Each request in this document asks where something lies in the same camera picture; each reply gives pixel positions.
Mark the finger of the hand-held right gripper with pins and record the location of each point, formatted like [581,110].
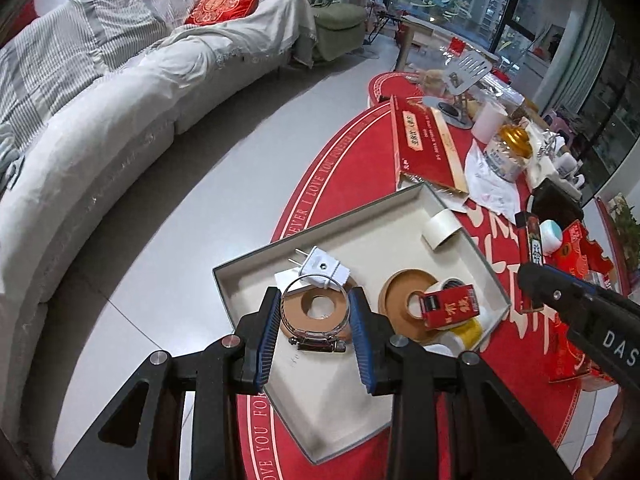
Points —
[570,277]
[537,285]

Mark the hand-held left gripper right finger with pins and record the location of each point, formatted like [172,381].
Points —
[362,340]

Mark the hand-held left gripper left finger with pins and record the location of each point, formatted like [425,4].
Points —
[267,340]

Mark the brown disc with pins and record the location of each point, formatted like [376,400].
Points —
[300,317]

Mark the brown plastic spool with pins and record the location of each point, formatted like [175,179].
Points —
[395,300]

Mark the white plug adapter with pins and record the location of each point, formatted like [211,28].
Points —
[322,265]

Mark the yellow label white pill bottle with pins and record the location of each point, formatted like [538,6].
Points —
[467,335]

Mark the red cigarette box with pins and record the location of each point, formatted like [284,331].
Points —
[452,305]

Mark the grey shallow tray box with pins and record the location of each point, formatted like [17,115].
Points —
[380,240]

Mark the white tape roll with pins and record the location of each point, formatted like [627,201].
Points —
[440,225]

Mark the person's right hand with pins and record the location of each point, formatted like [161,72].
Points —
[615,440]

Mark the red fruit carton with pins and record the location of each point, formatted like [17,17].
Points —
[575,250]

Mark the teal lid white jar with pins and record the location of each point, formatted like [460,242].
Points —
[552,235]

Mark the black wallet case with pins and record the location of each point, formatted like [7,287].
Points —
[555,200]

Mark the potted plant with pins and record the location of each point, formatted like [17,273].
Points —
[622,215]

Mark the white printed paper sheet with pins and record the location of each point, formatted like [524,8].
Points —
[490,195]

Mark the white ceramic tea set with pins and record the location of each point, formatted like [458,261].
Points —
[567,165]

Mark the gold lid jar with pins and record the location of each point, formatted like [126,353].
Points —
[505,160]

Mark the pink plastic stool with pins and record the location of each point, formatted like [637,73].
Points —
[560,122]

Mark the glass display cabinet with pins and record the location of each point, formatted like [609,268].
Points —
[610,110]

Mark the white paper cup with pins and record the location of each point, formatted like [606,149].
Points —
[487,120]

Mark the long red gift box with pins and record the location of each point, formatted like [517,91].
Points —
[425,145]

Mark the red printed round mat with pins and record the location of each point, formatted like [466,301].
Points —
[350,160]

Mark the clear plastic snack bag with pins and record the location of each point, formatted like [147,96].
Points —
[500,87]

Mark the grey phone stand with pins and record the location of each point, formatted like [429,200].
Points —
[470,67]

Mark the grey covered sofa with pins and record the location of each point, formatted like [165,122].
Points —
[100,135]

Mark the light wooden coffee table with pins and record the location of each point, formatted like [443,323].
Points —
[425,27]

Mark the blue grey crumpled cloth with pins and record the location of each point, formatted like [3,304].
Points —
[7,160]

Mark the green armchair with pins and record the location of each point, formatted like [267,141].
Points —
[340,15]

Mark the red embroidered cushion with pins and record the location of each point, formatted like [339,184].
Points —
[220,5]

